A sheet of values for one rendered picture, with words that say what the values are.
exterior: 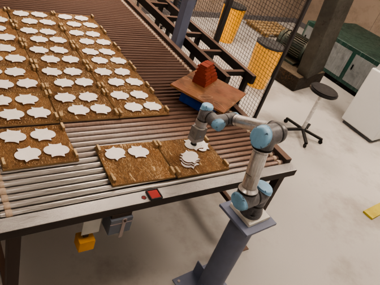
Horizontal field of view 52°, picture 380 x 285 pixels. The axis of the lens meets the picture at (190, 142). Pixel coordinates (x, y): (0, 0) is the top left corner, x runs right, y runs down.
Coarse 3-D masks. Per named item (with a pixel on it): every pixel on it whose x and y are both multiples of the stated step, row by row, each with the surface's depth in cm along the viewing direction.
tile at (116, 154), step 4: (112, 148) 242; (116, 148) 243; (120, 148) 244; (108, 152) 237; (112, 152) 239; (116, 152) 240; (120, 152) 241; (124, 152) 242; (108, 156) 235; (112, 156) 236; (116, 156) 237; (120, 156) 238; (124, 156) 239; (116, 160) 234
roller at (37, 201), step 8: (272, 160) 291; (232, 168) 269; (176, 176) 243; (136, 184) 227; (144, 184) 231; (72, 192) 207; (80, 192) 209; (88, 192) 211; (96, 192) 214; (24, 200) 194; (32, 200) 195; (40, 200) 197; (48, 200) 199; (56, 200) 202; (0, 208) 186; (8, 208) 188; (16, 208) 191
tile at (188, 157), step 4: (188, 152) 258; (192, 152) 260; (184, 156) 253; (188, 156) 255; (192, 156) 256; (196, 156) 257; (184, 160) 250; (188, 160) 251; (192, 160) 253; (196, 160) 254
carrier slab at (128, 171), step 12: (120, 144) 249; (132, 144) 252; (144, 144) 256; (132, 156) 243; (156, 156) 250; (108, 168) 228; (120, 168) 231; (132, 168) 234; (144, 168) 237; (156, 168) 240; (168, 168) 244; (120, 180) 222; (132, 180) 225; (144, 180) 228; (156, 180) 233
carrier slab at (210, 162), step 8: (168, 144) 264; (176, 144) 267; (208, 144) 278; (168, 152) 257; (176, 152) 259; (184, 152) 262; (200, 152) 267; (208, 152) 270; (216, 152) 273; (168, 160) 250; (176, 160) 253; (200, 160) 260; (208, 160) 263; (216, 160) 265; (184, 168) 248; (200, 168) 253; (208, 168) 256; (216, 168) 258; (224, 168) 261; (184, 176) 243
